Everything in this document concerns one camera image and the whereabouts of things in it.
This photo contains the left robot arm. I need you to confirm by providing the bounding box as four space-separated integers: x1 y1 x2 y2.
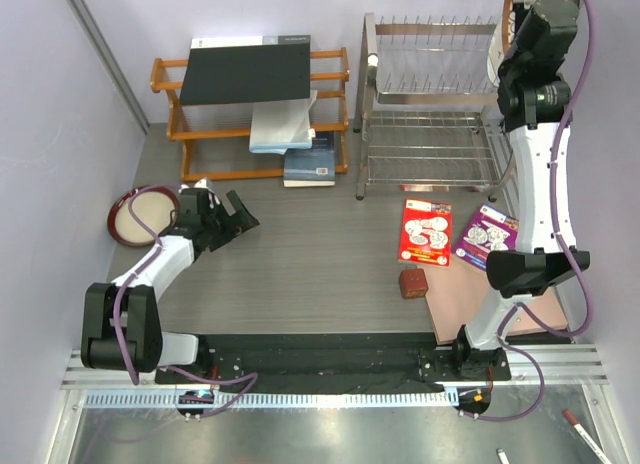
80 178 259 385

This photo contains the red treehouse book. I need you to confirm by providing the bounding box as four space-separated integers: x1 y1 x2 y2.
397 198 453 268

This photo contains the steel dish rack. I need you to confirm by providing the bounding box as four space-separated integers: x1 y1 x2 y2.
353 13 514 203

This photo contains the white watermelon plate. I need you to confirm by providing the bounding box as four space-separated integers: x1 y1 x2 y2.
486 22 504 87

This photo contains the purple treehouse book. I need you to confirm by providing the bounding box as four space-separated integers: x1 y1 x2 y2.
452 204 519 272

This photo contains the pink board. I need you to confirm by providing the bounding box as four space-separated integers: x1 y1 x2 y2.
422 257 568 344

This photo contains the brown floral pattern plate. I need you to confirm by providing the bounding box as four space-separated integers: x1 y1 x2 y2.
500 0 524 53

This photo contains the left aluminium frame post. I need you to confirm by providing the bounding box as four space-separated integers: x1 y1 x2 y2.
66 0 150 134

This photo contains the dark blue book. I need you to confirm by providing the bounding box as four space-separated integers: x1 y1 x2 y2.
283 132 336 188

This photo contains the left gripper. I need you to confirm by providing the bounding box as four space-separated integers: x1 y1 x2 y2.
201 191 257 251

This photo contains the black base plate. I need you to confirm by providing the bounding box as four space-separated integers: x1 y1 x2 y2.
152 332 514 395

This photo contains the red rimmed cream plate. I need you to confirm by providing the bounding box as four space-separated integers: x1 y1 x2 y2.
107 186 179 247

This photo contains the orange wooden shelf rack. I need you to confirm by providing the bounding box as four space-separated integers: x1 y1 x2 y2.
150 47 350 183

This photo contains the white slotted cable duct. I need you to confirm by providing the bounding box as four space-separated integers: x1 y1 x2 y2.
84 388 459 410

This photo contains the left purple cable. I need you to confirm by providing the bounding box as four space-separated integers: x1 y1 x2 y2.
112 184 260 419

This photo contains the red white marker pen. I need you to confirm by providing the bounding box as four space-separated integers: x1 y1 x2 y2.
562 409 612 464

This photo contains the red power adapter cube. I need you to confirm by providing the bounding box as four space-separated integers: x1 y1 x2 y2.
398 268 429 299

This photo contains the aluminium front rail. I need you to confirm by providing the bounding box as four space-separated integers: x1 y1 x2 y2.
60 343 611 391

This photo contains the black folder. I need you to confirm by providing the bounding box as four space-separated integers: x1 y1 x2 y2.
180 35 311 106

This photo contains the light blue white book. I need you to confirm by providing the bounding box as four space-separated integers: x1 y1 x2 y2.
249 90 317 155

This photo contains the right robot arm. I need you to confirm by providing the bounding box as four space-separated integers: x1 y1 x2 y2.
451 0 590 380

